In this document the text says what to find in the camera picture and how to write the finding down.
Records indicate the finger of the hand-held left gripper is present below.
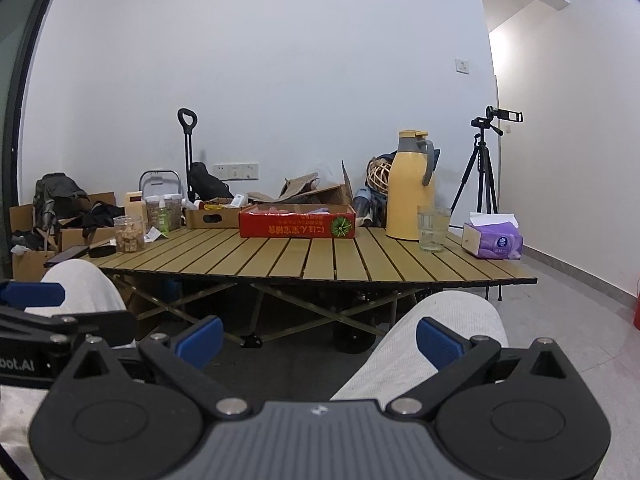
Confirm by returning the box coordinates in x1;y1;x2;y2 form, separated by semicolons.
0;309;137;350
0;282;67;309

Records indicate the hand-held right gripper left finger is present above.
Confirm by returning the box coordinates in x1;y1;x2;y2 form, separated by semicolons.
52;316;253;418

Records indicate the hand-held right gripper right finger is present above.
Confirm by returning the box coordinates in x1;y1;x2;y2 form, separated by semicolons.
385;317;586;418

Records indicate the red cardboard box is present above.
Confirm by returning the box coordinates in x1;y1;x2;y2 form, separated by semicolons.
238;204;357;239

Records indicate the person's right leg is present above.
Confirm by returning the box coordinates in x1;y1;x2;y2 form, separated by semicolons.
330;292;509;404

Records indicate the black phone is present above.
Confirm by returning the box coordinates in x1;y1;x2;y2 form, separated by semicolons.
44;244;91;267

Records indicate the large brown cardboard box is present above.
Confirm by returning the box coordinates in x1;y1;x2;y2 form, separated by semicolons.
8;190;116;252

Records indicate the black cart wheel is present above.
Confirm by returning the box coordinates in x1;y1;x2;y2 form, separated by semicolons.
332;319;374;354

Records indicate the glass snack jar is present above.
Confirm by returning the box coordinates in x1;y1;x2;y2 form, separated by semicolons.
113;214;147;254

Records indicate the grey backpack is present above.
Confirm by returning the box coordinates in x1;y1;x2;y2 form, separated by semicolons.
32;172;93;251

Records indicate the black cloth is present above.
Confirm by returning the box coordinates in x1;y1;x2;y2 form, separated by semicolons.
79;201;126;231

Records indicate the clear drinking glass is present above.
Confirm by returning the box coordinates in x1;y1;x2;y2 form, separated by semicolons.
417;204;451;254

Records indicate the purple tissue pack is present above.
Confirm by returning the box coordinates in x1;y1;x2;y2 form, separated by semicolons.
460;211;524;261

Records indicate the folding slatted table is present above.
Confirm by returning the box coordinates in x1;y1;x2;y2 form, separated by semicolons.
87;226;539;352

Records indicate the beige carton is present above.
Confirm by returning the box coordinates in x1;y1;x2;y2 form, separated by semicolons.
123;190;147;217

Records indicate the clear grain container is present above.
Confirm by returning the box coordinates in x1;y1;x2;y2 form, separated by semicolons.
144;193;184;234

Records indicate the yellow thermos jug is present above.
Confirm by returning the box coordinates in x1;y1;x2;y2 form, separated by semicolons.
385;130;436;241

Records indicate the black bag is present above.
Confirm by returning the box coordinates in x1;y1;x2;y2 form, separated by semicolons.
188;161;234;200

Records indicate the light blue bottle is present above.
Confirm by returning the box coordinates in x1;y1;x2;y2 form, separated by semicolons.
352;187;374;226

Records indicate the black tripod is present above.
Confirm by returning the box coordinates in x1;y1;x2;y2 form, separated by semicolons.
449;127;500;216

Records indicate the wicker ball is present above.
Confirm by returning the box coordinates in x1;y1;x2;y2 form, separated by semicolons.
366;158;394;194

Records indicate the open cardboard box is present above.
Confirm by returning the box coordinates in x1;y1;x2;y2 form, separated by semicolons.
247;160;354;206

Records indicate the brown box with handle hole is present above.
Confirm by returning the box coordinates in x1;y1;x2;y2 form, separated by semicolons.
185;203;251;230

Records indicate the metal chair frame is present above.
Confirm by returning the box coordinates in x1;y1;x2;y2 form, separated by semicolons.
138;169;181;196

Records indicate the dark glass door frame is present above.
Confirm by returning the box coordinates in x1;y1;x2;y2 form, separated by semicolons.
0;0;56;282

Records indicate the white wall socket strip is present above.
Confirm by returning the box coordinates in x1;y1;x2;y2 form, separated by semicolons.
213;162;260;181

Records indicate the black video camera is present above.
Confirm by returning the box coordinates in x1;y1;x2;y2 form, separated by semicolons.
470;105;525;136

